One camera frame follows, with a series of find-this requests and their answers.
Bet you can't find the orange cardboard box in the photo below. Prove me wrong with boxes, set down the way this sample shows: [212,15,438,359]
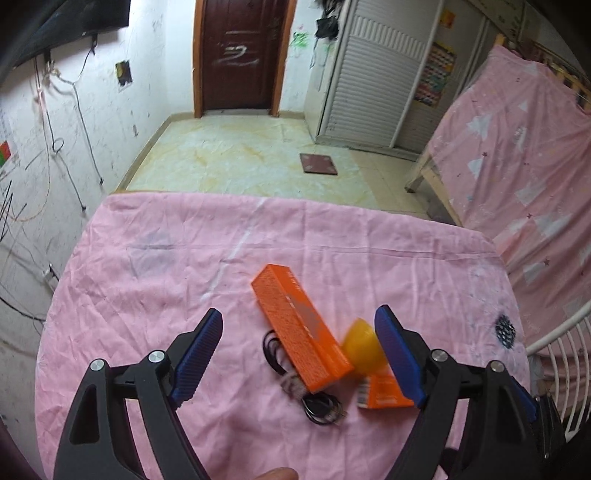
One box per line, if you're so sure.
[252,264,353,393]
[356,371,414,410]

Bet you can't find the orange plastic cup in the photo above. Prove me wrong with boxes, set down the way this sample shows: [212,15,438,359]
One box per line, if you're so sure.
[341,318,388,376]

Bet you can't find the pink bed sheet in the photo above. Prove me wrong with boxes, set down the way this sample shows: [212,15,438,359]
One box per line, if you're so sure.
[35,192,530,479]

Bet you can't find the black hanging bags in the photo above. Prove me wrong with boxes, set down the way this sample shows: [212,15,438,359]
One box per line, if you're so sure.
[315,0,342,41]

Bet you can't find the black cable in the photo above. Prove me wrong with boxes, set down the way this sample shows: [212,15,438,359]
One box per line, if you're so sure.
[261,329,348,426]

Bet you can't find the person's left hand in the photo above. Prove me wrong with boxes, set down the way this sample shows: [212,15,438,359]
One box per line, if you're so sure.
[253,467,298,480]

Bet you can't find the dark brown wooden door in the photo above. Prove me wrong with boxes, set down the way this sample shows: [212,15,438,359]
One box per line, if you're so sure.
[192,1,297,118]

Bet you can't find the wall-mounted black television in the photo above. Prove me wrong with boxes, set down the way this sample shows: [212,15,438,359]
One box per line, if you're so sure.
[1,0,131,69]

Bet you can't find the colourful wall chart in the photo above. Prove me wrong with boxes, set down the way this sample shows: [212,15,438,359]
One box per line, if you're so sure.
[414,42,457,108]

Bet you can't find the white metal chair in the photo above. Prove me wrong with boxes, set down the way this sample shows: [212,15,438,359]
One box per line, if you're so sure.
[526,303,590,441]

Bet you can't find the pink patterned curtain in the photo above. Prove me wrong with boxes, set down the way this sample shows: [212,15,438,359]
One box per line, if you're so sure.
[427,46,590,344]

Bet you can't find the white louvered wardrobe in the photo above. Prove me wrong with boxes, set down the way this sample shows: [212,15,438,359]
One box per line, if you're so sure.
[304,1,490,160]

